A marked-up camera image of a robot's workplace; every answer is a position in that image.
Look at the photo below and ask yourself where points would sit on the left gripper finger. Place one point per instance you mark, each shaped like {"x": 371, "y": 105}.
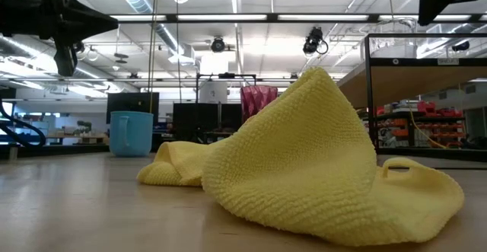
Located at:
{"x": 81, "y": 35}
{"x": 91, "y": 18}

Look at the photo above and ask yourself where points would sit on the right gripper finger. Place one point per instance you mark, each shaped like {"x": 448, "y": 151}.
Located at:
{"x": 439, "y": 5}
{"x": 425, "y": 12}

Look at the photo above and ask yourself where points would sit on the clear plastic cup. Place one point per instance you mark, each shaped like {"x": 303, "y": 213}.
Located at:
{"x": 395, "y": 42}

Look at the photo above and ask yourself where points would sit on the blue plastic mug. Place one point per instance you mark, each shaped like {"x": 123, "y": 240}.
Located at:
{"x": 133, "y": 138}

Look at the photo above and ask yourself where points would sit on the red ribbed plastic tumbler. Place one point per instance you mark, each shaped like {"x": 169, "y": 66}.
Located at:
{"x": 256, "y": 99}

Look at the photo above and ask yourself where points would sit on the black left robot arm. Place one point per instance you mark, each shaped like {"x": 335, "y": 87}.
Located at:
{"x": 15, "y": 16}

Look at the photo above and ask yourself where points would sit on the small black monitor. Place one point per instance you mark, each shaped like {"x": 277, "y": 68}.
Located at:
{"x": 131, "y": 101}

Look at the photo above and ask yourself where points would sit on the rack with red bins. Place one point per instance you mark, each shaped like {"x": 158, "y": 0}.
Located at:
{"x": 437, "y": 113}

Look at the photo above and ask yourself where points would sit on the background wooden workbench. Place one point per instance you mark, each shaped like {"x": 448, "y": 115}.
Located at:
{"x": 87, "y": 139}

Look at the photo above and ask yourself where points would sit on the black ceiling spotlight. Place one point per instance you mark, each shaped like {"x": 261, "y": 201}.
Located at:
{"x": 312, "y": 40}
{"x": 218, "y": 45}

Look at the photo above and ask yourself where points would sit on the overhead beam with light strips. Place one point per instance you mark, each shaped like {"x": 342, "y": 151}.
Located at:
{"x": 220, "y": 17}

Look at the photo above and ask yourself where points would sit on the white cylindrical tank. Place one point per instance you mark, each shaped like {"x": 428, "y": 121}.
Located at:
{"x": 213, "y": 92}

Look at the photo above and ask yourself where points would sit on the large black monitor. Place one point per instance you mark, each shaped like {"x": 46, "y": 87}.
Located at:
{"x": 205, "y": 118}

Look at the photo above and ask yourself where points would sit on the yellow microfibre cloth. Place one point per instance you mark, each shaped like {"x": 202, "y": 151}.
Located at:
{"x": 304, "y": 160}

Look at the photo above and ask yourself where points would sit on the wooden shelf black frame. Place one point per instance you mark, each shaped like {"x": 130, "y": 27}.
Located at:
{"x": 418, "y": 84}

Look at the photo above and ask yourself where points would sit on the black cart frame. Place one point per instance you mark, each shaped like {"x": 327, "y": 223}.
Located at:
{"x": 227, "y": 75}

